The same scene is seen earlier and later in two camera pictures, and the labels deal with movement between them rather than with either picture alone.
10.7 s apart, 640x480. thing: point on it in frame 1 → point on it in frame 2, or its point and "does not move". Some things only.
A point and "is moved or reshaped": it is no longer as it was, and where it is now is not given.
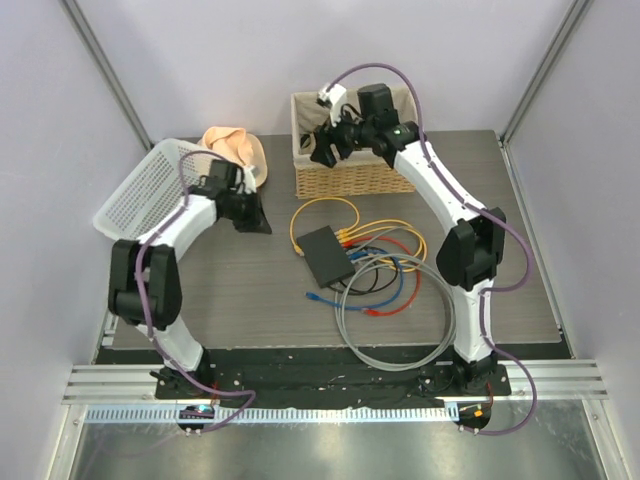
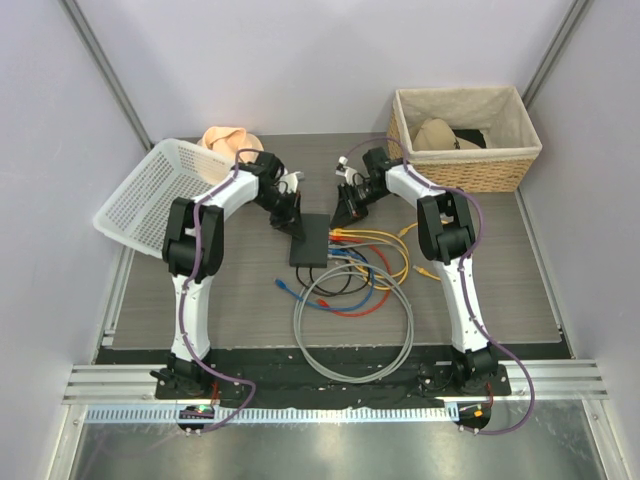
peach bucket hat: [241, 146] does not move
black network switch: [326, 256] is moved or reshaped
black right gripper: [324, 137] → [344, 212]
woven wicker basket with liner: [366, 172] → [511, 142]
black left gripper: [258, 222] → [287, 223]
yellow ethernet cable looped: [340, 232] is moved or reshaped
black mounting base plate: [334, 382] does not move
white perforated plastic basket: [151, 190] does not move
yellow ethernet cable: [343, 232] is moved or reshaped
